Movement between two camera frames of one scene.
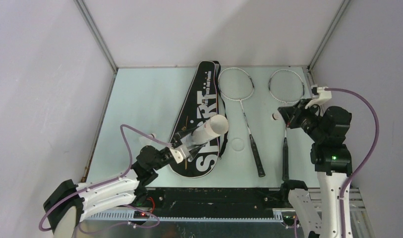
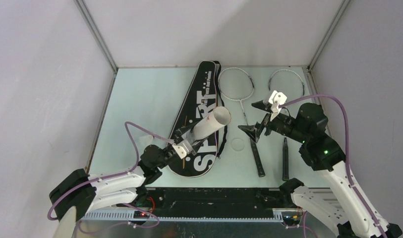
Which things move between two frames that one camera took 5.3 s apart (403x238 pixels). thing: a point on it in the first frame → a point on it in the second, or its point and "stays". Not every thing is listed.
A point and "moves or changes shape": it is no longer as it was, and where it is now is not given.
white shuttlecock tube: (216, 125) moves or changes shape
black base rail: (251, 204) stays
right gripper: (291, 113) → (253, 131)
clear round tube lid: (238, 144) stays
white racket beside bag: (237, 84) stays
